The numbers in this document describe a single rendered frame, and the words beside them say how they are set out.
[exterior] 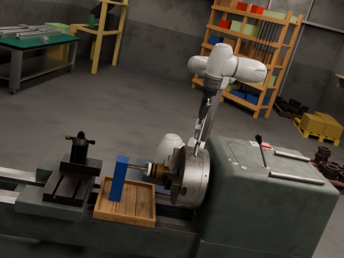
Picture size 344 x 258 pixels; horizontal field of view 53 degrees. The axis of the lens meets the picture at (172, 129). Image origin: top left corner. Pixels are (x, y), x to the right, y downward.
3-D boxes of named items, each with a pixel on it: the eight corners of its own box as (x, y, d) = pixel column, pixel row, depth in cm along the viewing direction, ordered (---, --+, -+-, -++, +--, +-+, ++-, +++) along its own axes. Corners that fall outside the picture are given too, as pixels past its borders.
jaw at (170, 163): (183, 170, 181) (187, 148, 183) (185, 169, 176) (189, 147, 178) (163, 166, 180) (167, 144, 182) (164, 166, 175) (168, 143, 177)
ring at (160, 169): (169, 161, 180) (152, 157, 179) (170, 169, 171) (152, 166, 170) (165, 176, 183) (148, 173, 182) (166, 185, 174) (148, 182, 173)
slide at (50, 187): (95, 166, 199) (97, 159, 197) (82, 208, 158) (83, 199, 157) (63, 160, 196) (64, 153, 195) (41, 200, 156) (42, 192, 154)
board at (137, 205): (153, 190, 201) (154, 184, 199) (154, 228, 167) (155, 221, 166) (102, 180, 197) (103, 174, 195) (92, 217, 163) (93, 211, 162)
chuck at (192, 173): (185, 177, 201) (200, 136, 183) (187, 221, 175) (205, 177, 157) (170, 175, 200) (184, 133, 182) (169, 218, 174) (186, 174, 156)
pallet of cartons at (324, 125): (339, 146, 727) (347, 128, 713) (303, 137, 728) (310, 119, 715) (322, 130, 834) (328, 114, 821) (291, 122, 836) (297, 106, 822)
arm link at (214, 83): (206, 76, 161) (202, 87, 164) (224, 80, 162) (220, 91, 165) (204, 70, 169) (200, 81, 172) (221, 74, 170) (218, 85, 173)
